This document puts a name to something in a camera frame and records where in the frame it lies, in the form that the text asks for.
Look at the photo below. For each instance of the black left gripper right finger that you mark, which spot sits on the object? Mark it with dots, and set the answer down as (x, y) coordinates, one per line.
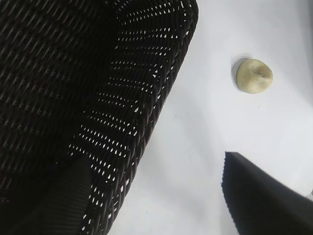
(264, 205)

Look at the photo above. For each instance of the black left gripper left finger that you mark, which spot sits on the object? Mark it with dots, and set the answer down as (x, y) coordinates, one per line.
(49, 213)

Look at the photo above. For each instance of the dark brown woven basket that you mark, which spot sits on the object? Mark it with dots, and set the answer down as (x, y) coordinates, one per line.
(61, 85)

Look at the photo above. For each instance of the pale yellow egg yolk pastry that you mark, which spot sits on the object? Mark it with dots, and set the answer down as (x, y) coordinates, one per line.
(254, 76)

